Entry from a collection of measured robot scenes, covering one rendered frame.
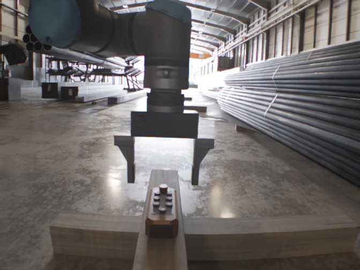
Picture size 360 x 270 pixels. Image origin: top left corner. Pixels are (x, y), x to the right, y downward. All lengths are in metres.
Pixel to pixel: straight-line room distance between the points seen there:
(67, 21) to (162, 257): 0.43
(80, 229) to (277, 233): 0.59
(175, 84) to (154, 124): 0.09
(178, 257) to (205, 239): 0.27
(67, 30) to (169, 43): 0.17
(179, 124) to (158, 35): 0.17
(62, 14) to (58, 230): 0.61
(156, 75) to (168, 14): 0.11
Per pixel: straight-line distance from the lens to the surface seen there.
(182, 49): 0.46
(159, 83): 0.44
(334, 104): 1.82
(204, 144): 0.49
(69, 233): 0.80
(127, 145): 0.49
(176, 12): 0.46
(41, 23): 0.42
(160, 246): 0.53
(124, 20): 0.50
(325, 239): 0.92
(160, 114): 0.47
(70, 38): 0.41
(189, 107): 5.05
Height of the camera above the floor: 0.52
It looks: 12 degrees down
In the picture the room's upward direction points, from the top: 3 degrees clockwise
